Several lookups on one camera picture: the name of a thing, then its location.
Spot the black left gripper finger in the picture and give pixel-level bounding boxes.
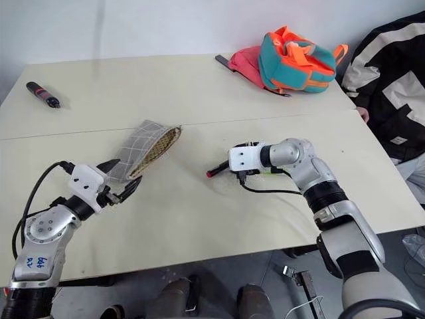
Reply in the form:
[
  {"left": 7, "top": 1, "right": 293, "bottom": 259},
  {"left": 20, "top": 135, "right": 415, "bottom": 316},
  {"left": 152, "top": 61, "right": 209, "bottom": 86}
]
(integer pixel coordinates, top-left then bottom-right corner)
[
  {"left": 96, "top": 159, "right": 120, "bottom": 174},
  {"left": 112, "top": 176, "right": 144, "bottom": 204}
]

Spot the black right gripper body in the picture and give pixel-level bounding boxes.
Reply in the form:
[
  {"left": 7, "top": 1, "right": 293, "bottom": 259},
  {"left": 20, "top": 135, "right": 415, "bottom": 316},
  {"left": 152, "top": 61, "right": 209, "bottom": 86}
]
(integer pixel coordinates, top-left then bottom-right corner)
[{"left": 229, "top": 168, "right": 263, "bottom": 178}]

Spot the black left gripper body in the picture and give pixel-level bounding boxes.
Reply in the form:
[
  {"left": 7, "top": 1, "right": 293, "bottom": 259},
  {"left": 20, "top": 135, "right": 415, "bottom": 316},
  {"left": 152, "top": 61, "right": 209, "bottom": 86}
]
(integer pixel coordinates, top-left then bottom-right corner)
[{"left": 96, "top": 185, "right": 121, "bottom": 209}]

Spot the pen with red cap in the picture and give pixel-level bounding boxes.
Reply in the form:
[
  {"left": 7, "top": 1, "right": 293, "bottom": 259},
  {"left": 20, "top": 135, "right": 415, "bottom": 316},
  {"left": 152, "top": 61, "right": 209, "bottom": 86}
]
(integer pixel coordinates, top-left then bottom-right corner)
[{"left": 206, "top": 165, "right": 284, "bottom": 178}]

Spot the grey checked pencil pouch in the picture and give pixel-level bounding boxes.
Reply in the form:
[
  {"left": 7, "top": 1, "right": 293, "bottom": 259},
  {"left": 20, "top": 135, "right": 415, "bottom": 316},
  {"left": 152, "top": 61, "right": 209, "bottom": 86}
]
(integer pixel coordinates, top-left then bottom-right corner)
[{"left": 107, "top": 119, "right": 183, "bottom": 183}]

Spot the black marker with red band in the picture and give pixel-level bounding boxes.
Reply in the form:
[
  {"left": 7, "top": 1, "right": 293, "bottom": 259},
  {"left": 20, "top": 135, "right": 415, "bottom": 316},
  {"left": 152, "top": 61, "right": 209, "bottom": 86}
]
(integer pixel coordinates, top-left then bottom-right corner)
[{"left": 26, "top": 81, "right": 62, "bottom": 110}]

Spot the flat grey strip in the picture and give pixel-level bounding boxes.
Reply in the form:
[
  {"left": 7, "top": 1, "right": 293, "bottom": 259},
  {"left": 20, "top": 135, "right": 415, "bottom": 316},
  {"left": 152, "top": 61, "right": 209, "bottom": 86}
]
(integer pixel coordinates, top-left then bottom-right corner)
[{"left": 214, "top": 54, "right": 234, "bottom": 72}]

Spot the pink fabric bag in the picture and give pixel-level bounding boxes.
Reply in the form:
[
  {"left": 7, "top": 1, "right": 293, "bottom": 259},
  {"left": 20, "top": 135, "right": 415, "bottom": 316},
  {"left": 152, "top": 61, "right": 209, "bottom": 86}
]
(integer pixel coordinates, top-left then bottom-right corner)
[{"left": 229, "top": 45, "right": 267, "bottom": 90}]

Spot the teal and orange backpack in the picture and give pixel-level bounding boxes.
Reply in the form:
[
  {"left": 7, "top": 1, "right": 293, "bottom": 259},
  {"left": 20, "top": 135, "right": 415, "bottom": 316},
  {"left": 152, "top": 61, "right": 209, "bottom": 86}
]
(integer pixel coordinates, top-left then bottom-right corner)
[{"left": 258, "top": 25, "right": 350, "bottom": 98}]

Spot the dark rounded shape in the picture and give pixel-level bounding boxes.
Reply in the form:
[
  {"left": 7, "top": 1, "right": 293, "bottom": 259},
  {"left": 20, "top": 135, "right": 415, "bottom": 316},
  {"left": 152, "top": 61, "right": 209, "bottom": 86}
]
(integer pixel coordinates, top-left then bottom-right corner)
[
  {"left": 98, "top": 304, "right": 126, "bottom": 319},
  {"left": 160, "top": 278, "right": 193, "bottom": 319},
  {"left": 236, "top": 283, "right": 276, "bottom": 319}
]

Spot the black oblong object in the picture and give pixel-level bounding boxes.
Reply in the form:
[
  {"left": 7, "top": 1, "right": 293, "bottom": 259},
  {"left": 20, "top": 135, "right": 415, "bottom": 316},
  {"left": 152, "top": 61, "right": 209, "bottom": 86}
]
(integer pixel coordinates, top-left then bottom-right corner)
[{"left": 185, "top": 273, "right": 204, "bottom": 314}]

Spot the person in black-white jacket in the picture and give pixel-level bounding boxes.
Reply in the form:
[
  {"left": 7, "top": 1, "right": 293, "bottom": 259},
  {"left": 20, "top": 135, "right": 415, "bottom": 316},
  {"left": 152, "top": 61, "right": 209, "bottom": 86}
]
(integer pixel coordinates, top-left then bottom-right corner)
[{"left": 341, "top": 9, "right": 425, "bottom": 211}]

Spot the clear plastic bag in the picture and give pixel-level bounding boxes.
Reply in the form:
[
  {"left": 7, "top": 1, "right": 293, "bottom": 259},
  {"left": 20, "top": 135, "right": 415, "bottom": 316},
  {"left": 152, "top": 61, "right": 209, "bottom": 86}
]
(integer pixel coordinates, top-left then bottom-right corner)
[{"left": 402, "top": 233, "right": 425, "bottom": 267}]

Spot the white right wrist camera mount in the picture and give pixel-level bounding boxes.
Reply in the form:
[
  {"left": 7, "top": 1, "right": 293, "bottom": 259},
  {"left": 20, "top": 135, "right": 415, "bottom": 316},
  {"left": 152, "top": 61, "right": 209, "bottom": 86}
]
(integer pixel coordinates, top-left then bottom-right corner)
[{"left": 228, "top": 144, "right": 267, "bottom": 173}]

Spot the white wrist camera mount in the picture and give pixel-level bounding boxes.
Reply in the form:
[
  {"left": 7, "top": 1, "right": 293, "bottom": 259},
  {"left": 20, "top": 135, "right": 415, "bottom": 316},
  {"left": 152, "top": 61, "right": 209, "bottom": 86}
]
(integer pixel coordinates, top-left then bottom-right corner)
[
  {"left": 67, "top": 163, "right": 108, "bottom": 214},
  {"left": 228, "top": 144, "right": 267, "bottom": 173}
]

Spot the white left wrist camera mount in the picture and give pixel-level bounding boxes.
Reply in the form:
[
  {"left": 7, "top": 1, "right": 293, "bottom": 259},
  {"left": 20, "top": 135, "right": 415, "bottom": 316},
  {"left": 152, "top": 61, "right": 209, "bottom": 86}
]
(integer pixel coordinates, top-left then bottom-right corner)
[{"left": 67, "top": 163, "right": 108, "bottom": 214}]

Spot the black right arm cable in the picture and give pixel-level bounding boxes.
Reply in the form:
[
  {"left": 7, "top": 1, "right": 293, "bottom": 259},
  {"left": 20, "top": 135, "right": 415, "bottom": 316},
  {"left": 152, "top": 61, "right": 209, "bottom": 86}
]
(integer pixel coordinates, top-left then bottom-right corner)
[{"left": 238, "top": 170, "right": 305, "bottom": 196}]

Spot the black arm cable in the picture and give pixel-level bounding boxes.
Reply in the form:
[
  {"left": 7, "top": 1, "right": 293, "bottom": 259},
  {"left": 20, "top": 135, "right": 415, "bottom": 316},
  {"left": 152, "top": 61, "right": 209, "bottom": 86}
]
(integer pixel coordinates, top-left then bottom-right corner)
[
  {"left": 238, "top": 170, "right": 305, "bottom": 196},
  {"left": 12, "top": 160, "right": 74, "bottom": 261}
]

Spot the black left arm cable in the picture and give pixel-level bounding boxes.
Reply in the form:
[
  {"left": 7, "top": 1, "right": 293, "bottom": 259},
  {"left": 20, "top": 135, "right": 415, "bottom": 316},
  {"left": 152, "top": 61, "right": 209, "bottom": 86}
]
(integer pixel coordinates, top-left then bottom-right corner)
[{"left": 12, "top": 160, "right": 74, "bottom": 261}]

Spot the metal bracket under table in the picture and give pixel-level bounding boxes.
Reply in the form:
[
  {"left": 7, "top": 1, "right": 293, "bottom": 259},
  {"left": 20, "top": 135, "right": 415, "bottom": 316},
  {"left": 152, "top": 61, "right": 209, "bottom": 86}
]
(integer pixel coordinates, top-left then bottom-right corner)
[{"left": 282, "top": 265, "right": 322, "bottom": 319}]

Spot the thin white cable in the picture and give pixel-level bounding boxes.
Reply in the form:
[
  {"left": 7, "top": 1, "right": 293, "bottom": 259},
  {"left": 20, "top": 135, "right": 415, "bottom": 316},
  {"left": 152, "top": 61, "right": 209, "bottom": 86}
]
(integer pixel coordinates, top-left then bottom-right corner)
[{"left": 286, "top": 296, "right": 325, "bottom": 319}]

